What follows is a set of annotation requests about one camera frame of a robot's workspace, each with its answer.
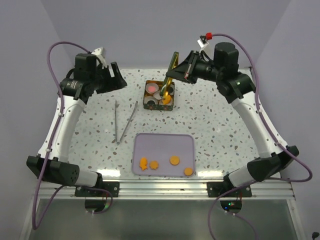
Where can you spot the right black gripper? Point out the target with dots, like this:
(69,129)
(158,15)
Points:
(184,70)

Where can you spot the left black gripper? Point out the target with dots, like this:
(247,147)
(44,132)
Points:
(114,82)

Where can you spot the orange fish cookie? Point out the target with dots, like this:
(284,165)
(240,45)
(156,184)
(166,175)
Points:
(167,100)
(143,163)

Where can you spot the pink round cookie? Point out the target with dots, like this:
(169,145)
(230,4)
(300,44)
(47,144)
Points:
(151,89)

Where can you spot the orange dotted round cookie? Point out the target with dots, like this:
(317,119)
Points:
(174,160)

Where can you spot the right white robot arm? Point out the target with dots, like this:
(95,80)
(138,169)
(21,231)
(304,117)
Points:
(239,91)

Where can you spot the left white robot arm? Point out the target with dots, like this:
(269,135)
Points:
(89,75)

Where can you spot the green cookie tin box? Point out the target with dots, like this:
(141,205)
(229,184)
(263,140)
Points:
(160,106)

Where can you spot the white paper cup centre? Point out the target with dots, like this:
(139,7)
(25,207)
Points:
(157,95)

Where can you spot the white paper cup top-left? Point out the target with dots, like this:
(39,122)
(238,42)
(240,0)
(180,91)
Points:
(151,84)

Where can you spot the white paper cup bottom-left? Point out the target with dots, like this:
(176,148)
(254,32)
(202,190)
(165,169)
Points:
(149,97)

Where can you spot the lilac plastic tray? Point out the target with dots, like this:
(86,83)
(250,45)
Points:
(160,147)

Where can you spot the orange flower cookie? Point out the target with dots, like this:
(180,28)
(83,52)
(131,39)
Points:
(154,165)

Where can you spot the orange plain round cookie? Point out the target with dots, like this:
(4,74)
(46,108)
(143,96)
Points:
(188,171)

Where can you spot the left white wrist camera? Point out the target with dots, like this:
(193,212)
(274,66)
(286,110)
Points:
(100,53)

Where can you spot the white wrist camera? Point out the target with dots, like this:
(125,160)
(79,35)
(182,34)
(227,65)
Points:
(203,41)
(100,53)

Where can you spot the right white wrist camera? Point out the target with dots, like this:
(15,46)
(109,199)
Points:
(203,41)

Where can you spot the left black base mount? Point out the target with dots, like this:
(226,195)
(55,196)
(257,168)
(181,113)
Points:
(103,188)

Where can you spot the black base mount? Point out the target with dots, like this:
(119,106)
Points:
(103,188)
(225,188)

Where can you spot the aluminium front rail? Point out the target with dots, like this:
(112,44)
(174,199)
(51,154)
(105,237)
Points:
(182,189)

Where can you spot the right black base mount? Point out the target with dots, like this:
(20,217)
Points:
(225,188)

